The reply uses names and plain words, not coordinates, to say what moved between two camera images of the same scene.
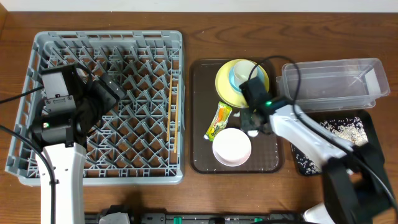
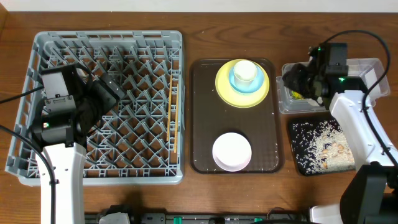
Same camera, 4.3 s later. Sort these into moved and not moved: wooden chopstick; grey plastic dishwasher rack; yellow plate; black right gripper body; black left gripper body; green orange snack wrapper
Moved: green orange snack wrapper; black right gripper body
Not moved: wooden chopstick; grey plastic dishwasher rack; black left gripper body; yellow plate
